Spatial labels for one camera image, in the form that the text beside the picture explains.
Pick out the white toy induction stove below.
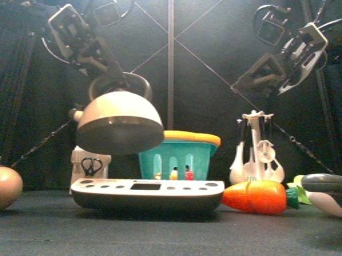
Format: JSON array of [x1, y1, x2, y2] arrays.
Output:
[[70, 177, 226, 214]]

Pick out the white utensil rack stand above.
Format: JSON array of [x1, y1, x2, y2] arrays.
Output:
[[229, 109, 286, 185]]

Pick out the white toy spatula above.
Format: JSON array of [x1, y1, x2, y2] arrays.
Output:
[[229, 119, 248, 185]]

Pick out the green toy lime slice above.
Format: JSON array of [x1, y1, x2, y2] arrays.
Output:
[[286, 174, 309, 189]]

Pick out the teal basket with orange rim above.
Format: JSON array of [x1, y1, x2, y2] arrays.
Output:
[[138, 129, 224, 181]]

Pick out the black toy scissors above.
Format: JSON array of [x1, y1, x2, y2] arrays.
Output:
[[81, 157, 105, 177]]

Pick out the orange toy carrot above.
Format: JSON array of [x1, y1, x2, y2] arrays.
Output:
[[221, 179, 314, 216]]

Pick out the brown toy egg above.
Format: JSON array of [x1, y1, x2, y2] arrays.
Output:
[[0, 165, 24, 211]]

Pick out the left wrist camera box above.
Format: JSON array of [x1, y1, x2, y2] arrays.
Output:
[[91, 0, 135, 28]]

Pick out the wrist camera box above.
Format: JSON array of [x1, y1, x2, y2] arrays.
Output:
[[91, 0, 135, 28], [253, 3, 293, 48]]

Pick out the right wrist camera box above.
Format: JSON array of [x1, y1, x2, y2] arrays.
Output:
[[253, 3, 293, 48]]

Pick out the grey vertical frame pole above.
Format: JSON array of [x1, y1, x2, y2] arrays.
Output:
[[166, 0, 177, 130]]

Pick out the toy frying pan grey handle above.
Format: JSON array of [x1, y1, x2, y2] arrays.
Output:
[[301, 172, 342, 218]]

